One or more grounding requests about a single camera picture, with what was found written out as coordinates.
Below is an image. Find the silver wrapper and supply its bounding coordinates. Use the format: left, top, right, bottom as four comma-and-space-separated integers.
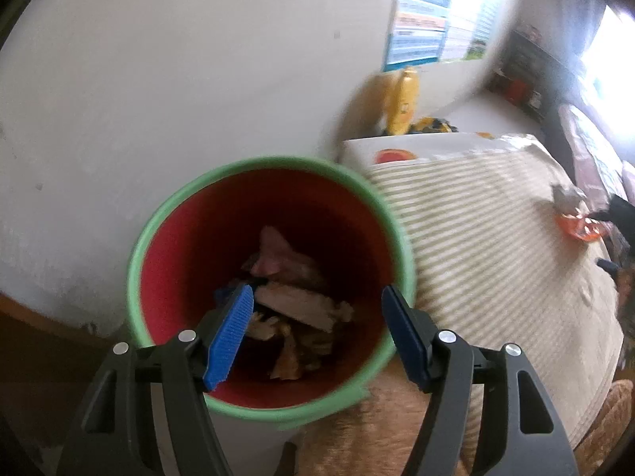
550, 183, 589, 214

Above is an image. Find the white table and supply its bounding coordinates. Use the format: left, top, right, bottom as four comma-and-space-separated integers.
342, 132, 539, 167

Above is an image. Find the yellow toy excavator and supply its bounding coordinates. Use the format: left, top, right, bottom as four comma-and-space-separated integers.
409, 118, 460, 136

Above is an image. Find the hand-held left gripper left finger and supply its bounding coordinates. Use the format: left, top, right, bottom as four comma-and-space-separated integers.
57, 284, 256, 476

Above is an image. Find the window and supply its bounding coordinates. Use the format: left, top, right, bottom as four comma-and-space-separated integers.
580, 5, 635, 110

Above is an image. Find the dark wooden shelf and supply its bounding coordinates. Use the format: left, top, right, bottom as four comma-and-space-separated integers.
489, 27, 576, 125

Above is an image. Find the white milk carton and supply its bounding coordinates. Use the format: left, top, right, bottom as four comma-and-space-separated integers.
255, 280, 355, 333

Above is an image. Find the orange container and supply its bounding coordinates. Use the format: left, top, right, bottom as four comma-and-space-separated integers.
503, 78, 527, 105

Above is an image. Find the blue wall poster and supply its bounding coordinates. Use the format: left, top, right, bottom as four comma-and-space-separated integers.
383, 0, 452, 73

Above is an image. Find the green red plastic bin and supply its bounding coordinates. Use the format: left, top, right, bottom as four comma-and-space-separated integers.
126, 156, 418, 430

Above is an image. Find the bed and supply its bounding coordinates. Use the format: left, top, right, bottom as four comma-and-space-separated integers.
556, 102, 635, 209

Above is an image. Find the yellow duck toy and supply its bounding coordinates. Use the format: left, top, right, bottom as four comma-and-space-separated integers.
384, 67, 420, 136

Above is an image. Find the striped tablecloth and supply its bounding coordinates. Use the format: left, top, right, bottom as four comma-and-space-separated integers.
364, 146, 625, 449

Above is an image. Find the pink wall poster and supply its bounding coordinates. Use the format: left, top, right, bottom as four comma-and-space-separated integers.
439, 7, 479, 63

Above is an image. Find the person's left leg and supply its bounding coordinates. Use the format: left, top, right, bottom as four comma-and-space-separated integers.
298, 357, 472, 476

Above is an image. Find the green wall poster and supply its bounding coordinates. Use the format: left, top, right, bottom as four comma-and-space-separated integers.
466, 0, 506, 58

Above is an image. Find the person's leg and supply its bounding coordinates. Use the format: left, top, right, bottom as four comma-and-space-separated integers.
298, 357, 472, 476
575, 379, 635, 472

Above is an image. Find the person's right leg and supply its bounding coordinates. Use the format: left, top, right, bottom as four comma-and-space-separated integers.
575, 379, 635, 472

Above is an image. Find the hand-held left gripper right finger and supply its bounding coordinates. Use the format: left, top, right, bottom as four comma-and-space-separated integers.
381, 285, 580, 476

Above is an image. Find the orange snack wrapper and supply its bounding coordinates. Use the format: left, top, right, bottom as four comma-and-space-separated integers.
554, 212, 608, 243

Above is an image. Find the plaid quilt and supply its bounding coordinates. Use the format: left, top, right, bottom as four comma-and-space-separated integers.
566, 106, 635, 199

